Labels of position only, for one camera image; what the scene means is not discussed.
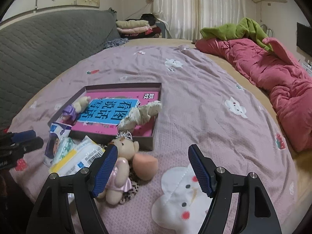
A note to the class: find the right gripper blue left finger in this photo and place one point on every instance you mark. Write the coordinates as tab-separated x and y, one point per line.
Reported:
101	169

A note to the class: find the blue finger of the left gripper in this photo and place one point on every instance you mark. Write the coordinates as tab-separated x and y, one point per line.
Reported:
23	136
31	145

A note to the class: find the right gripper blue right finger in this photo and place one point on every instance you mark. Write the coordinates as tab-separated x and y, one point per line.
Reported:
204	170

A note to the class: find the beige bear pink dress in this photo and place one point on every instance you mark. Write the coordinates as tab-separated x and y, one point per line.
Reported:
119	179

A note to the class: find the yellow white tissue pack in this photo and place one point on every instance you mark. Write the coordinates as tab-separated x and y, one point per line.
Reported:
80	156

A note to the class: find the peach makeup sponge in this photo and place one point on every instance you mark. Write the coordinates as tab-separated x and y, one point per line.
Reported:
145	166

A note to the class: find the green flower tissue pack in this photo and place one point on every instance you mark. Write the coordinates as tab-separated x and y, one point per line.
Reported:
66	144

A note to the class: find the cream bear purple dress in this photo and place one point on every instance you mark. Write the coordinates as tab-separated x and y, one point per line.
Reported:
72	111

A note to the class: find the floral white fabric scrunchie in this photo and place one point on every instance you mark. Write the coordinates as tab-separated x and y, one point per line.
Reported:
139	115

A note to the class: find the pink blue children's book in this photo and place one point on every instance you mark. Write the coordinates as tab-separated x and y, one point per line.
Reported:
107	108

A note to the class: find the dark cardboard box tray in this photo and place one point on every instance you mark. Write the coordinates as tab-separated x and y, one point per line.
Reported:
100	138

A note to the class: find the pink purple bed sheet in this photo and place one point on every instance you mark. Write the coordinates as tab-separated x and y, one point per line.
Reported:
202	105

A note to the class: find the grey quilted headboard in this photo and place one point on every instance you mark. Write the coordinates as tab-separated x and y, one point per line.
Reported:
36	50

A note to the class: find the dark patterned cloth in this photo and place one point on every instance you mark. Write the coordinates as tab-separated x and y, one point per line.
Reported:
115	43

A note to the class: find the pink quilted comforter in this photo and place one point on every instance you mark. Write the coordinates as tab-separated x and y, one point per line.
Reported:
287	84

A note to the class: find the folded clothes pile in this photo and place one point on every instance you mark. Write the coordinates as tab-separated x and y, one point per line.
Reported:
144	27

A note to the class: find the green blanket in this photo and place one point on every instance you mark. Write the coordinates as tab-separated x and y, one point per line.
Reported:
246	28

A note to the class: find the white striped curtain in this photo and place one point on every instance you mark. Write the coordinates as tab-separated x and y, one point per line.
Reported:
184	19

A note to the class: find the black wall television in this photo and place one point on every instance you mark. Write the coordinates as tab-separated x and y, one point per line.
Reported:
304	38

